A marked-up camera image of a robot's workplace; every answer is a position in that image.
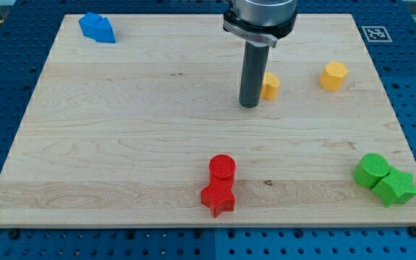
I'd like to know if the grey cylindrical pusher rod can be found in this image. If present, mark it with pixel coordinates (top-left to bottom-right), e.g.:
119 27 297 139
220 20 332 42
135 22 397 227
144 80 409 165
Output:
239 42 269 108

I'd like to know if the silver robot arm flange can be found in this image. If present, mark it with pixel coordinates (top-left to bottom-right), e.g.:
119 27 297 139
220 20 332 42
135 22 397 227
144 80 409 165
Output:
222 0 298 48

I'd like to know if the blue pentagon block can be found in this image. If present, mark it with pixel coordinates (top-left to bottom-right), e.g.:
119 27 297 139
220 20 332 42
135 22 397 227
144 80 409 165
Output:
92 17 116 43

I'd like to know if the yellow hexagon block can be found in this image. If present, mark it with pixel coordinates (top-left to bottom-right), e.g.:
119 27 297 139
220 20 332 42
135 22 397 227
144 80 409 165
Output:
319 61 349 91

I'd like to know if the red star block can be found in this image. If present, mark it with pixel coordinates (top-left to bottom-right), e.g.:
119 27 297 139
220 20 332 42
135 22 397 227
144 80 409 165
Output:
201 178 236 218

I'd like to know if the wooden board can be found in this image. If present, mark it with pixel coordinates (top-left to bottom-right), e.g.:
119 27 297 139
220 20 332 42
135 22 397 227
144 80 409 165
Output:
0 14 416 228

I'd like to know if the green cylinder block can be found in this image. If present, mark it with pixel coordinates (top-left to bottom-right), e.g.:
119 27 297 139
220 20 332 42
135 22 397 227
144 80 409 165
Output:
352 153 389 189

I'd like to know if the yellow heart block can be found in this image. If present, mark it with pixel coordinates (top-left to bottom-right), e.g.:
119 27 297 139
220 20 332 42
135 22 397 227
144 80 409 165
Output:
260 72 280 100

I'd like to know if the blue cube block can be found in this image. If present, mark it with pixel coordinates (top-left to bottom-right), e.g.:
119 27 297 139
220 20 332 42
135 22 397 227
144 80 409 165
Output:
79 12 103 39

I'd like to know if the red cylinder block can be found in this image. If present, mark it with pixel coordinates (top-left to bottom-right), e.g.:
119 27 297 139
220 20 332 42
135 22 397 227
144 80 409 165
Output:
209 154 236 181

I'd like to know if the green star block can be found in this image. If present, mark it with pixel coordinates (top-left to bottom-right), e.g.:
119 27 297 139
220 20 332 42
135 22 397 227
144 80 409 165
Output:
372 166 416 207

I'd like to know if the white fiducial marker tag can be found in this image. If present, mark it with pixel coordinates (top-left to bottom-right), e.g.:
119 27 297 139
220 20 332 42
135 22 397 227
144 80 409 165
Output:
361 25 392 43

